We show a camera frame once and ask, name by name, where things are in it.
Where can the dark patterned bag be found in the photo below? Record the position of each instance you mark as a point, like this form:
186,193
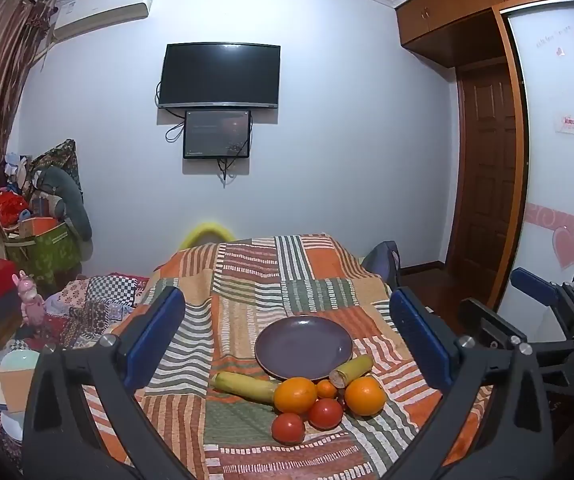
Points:
59,155

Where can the brown wooden door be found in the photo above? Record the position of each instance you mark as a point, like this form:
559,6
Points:
487,170

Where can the small black wall monitor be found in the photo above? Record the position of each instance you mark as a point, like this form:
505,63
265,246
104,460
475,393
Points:
217,135

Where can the wooden overhead cabinet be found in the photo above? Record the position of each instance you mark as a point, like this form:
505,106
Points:
447,15

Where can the purple round plate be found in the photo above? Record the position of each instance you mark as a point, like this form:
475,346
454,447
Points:
297,347

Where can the red tomato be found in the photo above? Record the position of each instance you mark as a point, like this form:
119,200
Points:
288,427
325,412

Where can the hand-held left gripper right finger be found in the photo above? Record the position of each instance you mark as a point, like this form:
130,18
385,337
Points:
417,345

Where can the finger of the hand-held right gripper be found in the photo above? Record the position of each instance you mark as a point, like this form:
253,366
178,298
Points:
534,282
487,320

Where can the red plastic bag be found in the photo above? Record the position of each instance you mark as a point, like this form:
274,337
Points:
9,207

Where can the checkered patchwork quilt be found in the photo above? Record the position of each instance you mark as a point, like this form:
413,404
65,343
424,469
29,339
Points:
107,300

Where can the pink toy figure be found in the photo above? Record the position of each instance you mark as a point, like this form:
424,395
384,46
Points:
29,300

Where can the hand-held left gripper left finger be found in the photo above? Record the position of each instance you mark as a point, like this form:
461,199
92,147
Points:
157,340

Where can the small paper sign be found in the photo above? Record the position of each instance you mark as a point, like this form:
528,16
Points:
569,124

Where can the striped patchwork blanket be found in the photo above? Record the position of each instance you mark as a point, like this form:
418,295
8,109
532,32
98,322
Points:
247,305

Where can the green storage box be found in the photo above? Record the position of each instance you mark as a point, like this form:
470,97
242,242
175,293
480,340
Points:
42,257

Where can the black wall television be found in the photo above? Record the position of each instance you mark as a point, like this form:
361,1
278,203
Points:
219,75

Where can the long yellow-green banana piece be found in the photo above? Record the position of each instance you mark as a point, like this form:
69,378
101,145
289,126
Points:
244,385

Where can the white sliding wardrobe door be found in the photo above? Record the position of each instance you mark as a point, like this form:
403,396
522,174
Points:
552,170

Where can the large orange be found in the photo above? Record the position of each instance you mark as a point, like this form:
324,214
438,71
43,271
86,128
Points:
364,395
295,395

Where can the pale round lid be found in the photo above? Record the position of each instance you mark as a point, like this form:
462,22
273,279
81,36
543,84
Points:
17,367

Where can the small tangerine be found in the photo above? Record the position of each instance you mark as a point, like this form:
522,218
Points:
326,389

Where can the short banana piece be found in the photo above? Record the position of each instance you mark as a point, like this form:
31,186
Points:
351,370

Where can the white air conditioner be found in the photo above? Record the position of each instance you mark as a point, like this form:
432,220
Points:
102,15

